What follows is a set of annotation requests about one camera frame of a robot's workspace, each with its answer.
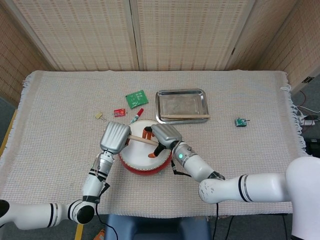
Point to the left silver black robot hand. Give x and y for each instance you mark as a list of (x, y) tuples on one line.
[(113, 136)]

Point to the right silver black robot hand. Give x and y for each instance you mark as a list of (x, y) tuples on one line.
[(166, 135)]

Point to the wooden drumstick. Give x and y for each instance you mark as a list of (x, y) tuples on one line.
[(185, 116), (143, 140)]

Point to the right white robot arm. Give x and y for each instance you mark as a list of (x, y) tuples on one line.
[(262, 187)]

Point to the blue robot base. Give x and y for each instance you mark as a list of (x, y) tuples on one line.
[(157, 228)]

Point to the red drum with white skin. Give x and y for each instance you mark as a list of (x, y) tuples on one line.
[(137, 156)]

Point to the stainless steel tray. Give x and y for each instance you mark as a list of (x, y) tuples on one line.
[(182, 103)]

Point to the orange snack bag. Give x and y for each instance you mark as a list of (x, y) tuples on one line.
[(100, 235)]

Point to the small red packet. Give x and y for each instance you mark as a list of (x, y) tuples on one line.
[(120, 112)]

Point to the yellow binder clip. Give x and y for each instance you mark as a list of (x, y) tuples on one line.
[(99, 115)]

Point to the red capped marker pen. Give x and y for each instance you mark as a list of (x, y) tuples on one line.
[(137, 115)]

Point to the green circuit board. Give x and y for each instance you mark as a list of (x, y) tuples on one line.
[(136, 99)]

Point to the beige woven tablecloth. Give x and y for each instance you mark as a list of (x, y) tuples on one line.
[(62, 100)]

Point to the small green toy tank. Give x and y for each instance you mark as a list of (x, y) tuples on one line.
[(240, 122)]

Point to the woven bamboo folding screen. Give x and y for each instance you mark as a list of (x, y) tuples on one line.
[(187, 37)]

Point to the white power strip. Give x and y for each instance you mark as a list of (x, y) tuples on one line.
[(308, 122)]

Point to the black box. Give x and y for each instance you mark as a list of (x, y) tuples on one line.
[(314, 147)]

